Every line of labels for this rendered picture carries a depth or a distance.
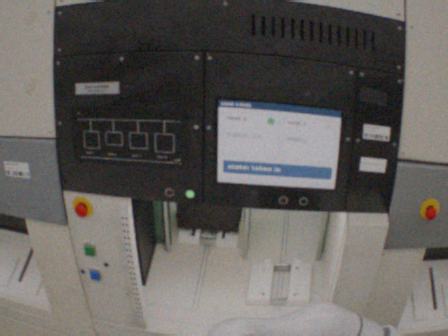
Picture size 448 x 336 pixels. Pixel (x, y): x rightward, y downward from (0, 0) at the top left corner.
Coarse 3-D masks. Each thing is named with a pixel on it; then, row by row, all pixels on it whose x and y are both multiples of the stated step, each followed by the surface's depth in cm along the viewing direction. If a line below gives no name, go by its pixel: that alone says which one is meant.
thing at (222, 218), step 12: (180, 204) 226; (192, 204) 225; (180, 216) 228; (192, 216) 228; (204, 216) 227; (216, 216) 227; (228, 216) 226; (240, 216) 228; (192, 228) 230; (204, 228) 230; (216, 228) 229; (228, 228) 229
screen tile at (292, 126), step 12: (288, 120) 147; (300, 120) 147; (312, 120) 147; (288, 132) 149; (300, 132) 149; (312, 132) 148; (324, 132) 148; (288, 144) 151; (324, 144) 149; (288, 156) 152; (300, 156) 152; (312, 156) 151; (324, 156) 151
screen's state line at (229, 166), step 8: (224, 160) 155; (232, 160) 154; (224, 168) 156; (232, 168) 155; (240, 168) 155; (248, 168) 155; (256, 168) 155; (264, 168) 154; (272, 168) 154; (280, 168) 154; (288, 168) 154; (296, 168) 154; (304, 168) 153; (312, 168) 153; (320, 168) 153; (328, 168) 153; (280, 176) 155; (288, 176) 155; (296, 176) 155; (304, 176) 154; (312, 176) 154; (320, 176) 154; (328, 176) 154
